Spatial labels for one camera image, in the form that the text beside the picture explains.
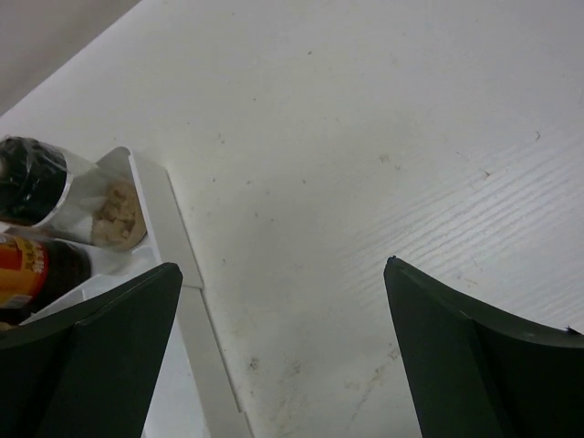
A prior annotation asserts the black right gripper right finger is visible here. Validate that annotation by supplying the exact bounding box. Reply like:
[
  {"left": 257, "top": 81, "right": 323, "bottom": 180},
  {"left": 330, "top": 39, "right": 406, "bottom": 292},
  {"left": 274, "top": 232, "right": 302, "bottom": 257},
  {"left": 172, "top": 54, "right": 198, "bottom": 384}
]
[{"left": 384, "top": 256, "right": 583, "bottom": 437}]

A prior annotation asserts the red-lid sauce jar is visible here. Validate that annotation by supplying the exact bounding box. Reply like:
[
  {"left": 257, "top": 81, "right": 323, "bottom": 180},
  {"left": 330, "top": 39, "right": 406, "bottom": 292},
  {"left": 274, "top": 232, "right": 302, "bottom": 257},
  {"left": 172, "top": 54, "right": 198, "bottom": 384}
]
[{"left": 1, "top": 234, "right": 92, "bottom": 326}]

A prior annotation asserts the white plastic organizer tray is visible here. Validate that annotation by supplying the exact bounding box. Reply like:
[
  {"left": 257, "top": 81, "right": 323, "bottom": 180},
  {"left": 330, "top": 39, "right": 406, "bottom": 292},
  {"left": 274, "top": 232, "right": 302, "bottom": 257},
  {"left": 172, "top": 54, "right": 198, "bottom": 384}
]
[{"left": 29, "top": 147, "right": 251, "bottom": 437}]

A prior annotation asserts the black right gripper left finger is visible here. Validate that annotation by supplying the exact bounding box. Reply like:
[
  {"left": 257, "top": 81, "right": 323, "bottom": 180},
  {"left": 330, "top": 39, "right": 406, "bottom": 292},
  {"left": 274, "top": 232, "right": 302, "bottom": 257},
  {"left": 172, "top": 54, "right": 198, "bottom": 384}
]
[{"left": 1, "top": 263, "right": 183, "bottom": 437}]

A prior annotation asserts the black-top brown chunk grinder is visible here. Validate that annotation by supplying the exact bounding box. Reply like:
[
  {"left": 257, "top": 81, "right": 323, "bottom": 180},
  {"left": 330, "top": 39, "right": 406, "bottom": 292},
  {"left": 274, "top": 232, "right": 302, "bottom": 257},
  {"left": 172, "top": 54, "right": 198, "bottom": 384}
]
[{"left": 1, "top": 136, "right": 147, "bottom": 251}]

